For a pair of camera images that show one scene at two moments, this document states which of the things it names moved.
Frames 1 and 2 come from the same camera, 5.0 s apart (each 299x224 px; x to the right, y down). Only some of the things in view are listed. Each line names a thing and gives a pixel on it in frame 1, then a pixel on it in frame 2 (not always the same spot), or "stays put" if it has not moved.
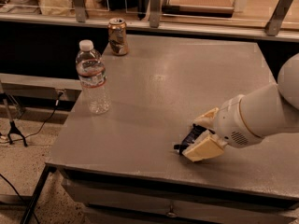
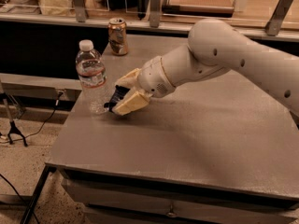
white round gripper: x=233 y=122 → x=153 y=76
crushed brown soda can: x=118 y=35 stays put
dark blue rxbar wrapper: x=193 y=134 → x=118 y=94
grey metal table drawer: x=122 y=203 stays put
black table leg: x=49 y=168 stays put
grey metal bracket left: x=78 y=3 stays put
